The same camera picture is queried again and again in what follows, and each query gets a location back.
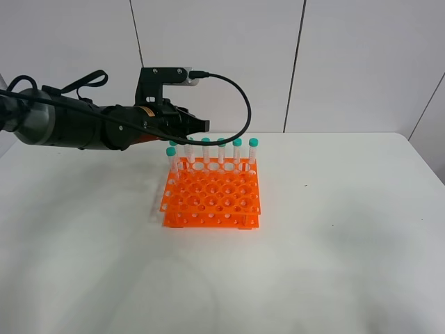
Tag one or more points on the orange test tube rack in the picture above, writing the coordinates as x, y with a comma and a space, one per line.
212, 195

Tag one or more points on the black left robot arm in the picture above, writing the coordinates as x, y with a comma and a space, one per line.
61, 121

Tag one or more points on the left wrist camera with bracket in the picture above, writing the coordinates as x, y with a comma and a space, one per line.
152, 80

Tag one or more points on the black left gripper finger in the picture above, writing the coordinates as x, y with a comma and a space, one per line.
188, 124

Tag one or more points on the second row left tube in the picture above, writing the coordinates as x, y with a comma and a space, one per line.
174, 171

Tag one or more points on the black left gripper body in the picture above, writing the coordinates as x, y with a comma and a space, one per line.
137, 124

